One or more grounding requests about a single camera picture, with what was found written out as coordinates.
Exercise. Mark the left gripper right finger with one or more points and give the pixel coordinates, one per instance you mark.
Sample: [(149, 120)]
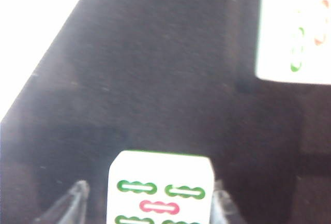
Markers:
[(222, 208)]

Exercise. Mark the black fabric table mat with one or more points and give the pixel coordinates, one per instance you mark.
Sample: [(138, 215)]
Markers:
[(155, 79)]

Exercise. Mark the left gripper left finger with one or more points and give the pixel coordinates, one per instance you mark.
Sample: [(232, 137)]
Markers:
[(69, 206)]

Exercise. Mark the five bamboo mahjong tile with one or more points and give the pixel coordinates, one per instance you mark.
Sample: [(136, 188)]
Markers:
[(279, 27), (160, 167)]

